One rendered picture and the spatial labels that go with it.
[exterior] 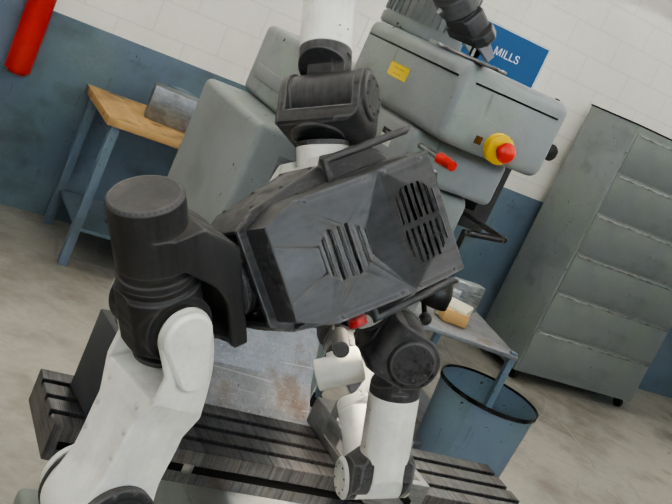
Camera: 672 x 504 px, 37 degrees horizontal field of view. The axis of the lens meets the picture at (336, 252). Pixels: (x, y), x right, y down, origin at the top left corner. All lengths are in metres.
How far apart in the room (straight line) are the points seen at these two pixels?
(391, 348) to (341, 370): 0.36
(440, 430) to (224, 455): 2.39
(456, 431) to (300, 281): 3.01
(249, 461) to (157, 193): 0.92
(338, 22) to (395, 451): 0.74
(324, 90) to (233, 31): 4.76
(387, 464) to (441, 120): 0.65
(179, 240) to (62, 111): 4.90
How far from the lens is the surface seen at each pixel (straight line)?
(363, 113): 1.63
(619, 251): 7.43
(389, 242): 1.52
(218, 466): 2.18
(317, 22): 1.71
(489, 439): 4.44
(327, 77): 1.66
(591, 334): 7.61
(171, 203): 1.40
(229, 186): 2.46
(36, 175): 6.38
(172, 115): 5.85
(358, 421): 1.94
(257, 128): 2.43
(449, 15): 2.07
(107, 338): 2.08
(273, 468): 2.23
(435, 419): 4.50
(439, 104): 1.95
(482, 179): 2.11
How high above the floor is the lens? 1.88
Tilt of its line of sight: 12 degrees down
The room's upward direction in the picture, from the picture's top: 25 degrees clockwise
